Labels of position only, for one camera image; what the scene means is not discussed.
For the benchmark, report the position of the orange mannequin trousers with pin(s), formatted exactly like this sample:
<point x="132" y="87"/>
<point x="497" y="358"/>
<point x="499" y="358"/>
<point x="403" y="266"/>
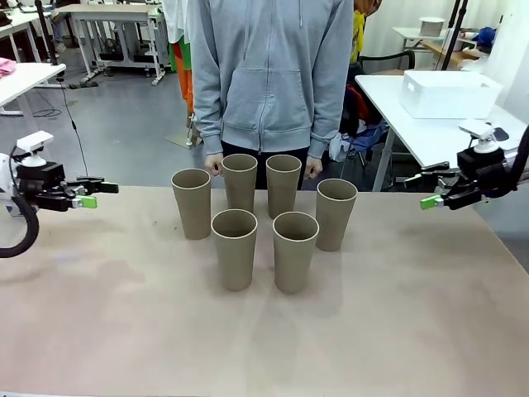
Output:
<point x="185" y="82"/>

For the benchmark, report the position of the wooden board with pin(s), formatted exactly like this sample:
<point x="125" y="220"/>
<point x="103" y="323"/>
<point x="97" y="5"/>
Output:
<point x="438" y="49"/>

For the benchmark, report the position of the person's right hand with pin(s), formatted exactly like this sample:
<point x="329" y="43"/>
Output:
<point x="214" y="165"/>

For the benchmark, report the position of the tall beige cup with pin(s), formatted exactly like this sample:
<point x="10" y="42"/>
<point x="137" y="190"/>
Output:
<point x="283" y="192"/>
<point x="234" y="260"/>
<point x="294" y="264"/>
<point x="194" y="211"/>
<point x="240" y="188"/>
<point x="335" y="223"/>

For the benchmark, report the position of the red orange cloth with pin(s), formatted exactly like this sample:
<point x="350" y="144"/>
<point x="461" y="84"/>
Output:
<point x="358" y="103"/>

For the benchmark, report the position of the white table with pink cloth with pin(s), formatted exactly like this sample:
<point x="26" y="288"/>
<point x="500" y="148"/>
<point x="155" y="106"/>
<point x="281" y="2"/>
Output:
<point x="25" y="82"/>

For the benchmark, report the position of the grey-sleeved right forearm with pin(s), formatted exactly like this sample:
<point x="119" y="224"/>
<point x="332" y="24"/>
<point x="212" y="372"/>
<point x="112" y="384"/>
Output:
<point x="208" y="124"/>

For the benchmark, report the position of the pink cloth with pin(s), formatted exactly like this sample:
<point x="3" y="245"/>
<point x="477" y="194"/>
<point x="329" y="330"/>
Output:
<point x="6" y="67"/>

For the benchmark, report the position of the grey cylinder with white lid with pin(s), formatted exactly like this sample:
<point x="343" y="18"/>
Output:
<point x="432" y="27"/>

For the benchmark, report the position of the large white side table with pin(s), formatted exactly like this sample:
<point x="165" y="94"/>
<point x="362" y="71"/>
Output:
<point x="396" y="124"/>

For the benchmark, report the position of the person's left hand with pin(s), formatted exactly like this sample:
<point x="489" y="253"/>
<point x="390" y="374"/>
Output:
<point x="315" y="167"/>

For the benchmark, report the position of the person in grey hoodie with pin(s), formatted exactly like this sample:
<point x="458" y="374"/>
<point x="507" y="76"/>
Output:
<point x="268" y="74"/>

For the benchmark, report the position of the white plastic basket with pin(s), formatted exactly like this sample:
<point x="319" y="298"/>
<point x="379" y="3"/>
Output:
<point x="446" y="97"/>

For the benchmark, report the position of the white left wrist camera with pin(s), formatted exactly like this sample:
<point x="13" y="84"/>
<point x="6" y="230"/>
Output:
<point x="34" y="142"/>

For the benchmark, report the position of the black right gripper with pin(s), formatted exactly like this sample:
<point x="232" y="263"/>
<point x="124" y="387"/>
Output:
<point x="479" y="173"/>

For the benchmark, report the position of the person's dark trousers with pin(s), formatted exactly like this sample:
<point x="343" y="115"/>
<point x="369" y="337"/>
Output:
<point x="262" y="165"/>

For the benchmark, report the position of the grey-top white-frame desk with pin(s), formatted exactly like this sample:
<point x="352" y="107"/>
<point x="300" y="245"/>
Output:
<point x="111" y="12"/>

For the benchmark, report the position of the grey-sleeved left forearm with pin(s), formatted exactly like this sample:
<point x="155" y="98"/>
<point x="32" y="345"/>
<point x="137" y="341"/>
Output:
<point x="326" y="124"/>

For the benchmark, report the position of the black tripod pole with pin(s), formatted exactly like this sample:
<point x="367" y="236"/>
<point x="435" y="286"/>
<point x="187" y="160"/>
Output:
<point x="43" y="33"/>

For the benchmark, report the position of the small white back table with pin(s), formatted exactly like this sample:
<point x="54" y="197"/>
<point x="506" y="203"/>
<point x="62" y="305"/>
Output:
<point x="409" y="34"/>

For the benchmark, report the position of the blue fabric under table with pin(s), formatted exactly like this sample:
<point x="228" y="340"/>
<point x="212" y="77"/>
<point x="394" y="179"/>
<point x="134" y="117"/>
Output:
<point x="363" y="138"/>

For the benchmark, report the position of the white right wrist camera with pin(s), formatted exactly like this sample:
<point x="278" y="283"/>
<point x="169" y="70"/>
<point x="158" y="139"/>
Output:
<point x="479" y="131"/>

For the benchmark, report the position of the metal mannequin stand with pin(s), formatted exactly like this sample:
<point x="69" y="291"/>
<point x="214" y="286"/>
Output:
<point x="186" y="140"/>

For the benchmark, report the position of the green hanging garment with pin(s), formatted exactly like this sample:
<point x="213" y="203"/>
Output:
<point x="184" y="51"/>

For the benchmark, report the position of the blue cloth bundle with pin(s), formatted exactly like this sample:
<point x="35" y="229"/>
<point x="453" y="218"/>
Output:
<point x="484" y="36"/>

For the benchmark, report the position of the black office chair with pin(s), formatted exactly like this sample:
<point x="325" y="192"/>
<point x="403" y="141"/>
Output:
<point x="407" y="58"/>

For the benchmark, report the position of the black tripod stand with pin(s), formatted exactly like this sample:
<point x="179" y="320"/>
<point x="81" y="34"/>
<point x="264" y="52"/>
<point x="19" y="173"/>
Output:
<point x="451" y="37"/>

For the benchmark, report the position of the yellow hanging garment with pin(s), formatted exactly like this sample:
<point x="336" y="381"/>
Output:
<point x="358" y="37"/>

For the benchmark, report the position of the white hanging garment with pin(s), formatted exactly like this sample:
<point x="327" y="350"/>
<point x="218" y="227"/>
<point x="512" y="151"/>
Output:
<point x="175" y="20"/>

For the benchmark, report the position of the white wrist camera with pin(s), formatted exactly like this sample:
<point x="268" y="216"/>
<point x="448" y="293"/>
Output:
<point x="34" y="142"/>
<point x="479" y="131"/>

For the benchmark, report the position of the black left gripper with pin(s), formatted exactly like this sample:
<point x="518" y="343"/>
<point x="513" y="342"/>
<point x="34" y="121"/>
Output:
<point x="41" y="182"/>

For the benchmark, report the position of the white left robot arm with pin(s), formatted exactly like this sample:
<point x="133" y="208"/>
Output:
<point x="6" y="173"/>

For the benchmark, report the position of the seated person in jeans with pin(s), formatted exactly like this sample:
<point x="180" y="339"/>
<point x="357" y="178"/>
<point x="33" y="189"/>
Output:
<point x="58" y="29"/>

